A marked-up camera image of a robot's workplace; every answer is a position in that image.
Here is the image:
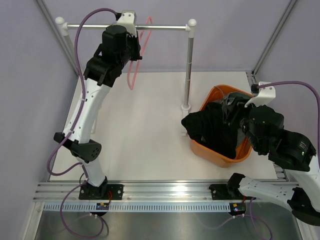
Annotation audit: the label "grey shorts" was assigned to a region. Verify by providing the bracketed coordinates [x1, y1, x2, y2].
[220, 91, 252, 122]

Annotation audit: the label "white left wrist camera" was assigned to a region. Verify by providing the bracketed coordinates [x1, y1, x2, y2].
[115, 10, 137, 38]

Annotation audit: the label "black shorts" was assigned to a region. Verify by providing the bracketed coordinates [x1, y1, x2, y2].
[181, 102, 243, 159]

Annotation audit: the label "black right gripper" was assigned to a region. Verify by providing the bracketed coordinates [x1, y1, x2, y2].
[221, 96, 264, 152]

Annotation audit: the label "aluminium mounting rail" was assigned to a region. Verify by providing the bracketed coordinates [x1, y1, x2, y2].
[32, 181, 305, 203]

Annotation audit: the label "white and chrome clothes rack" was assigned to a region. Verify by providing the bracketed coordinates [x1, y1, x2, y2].
[54, 16, 198, 137]

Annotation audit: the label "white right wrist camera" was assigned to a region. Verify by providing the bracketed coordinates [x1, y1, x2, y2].
[244, 81, 276, 108]

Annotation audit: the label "orange plastic laundry basket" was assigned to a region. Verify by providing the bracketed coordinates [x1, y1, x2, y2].
[189, 84, 253, 168]

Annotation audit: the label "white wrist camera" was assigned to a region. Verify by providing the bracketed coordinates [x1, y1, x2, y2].
[115, 10, 137, 38]
[244, 81, 276, 108]

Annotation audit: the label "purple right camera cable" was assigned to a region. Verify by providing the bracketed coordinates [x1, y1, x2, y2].
[257, 80, 320, 156]

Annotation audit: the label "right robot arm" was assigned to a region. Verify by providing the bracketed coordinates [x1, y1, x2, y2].
[222, 97, 320, 226]

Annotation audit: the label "pink clothes hanger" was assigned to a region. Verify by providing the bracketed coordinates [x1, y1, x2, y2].
[126, 16, 154, 91]

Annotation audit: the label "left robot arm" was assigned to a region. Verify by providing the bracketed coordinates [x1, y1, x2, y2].
[54, 25, 142, 200]

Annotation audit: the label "white slotted cable duct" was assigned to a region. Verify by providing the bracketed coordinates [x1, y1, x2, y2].
[43, 201, 231, 213]

